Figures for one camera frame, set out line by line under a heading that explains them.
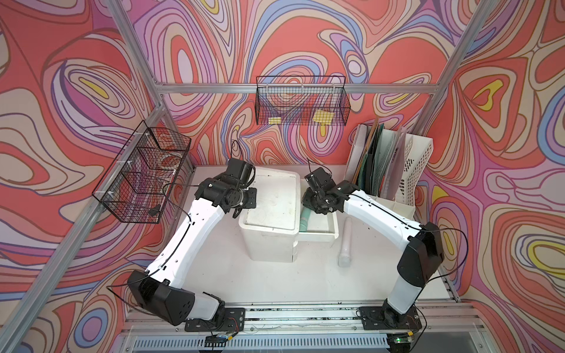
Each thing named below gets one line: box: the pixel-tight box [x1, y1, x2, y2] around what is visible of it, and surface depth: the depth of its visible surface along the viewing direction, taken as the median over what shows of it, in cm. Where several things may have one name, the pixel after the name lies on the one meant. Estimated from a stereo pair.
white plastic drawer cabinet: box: [238, 167, 338, 263], surface depth 77 cm
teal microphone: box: [298, 207, 312, 233], surface depth 80 cm
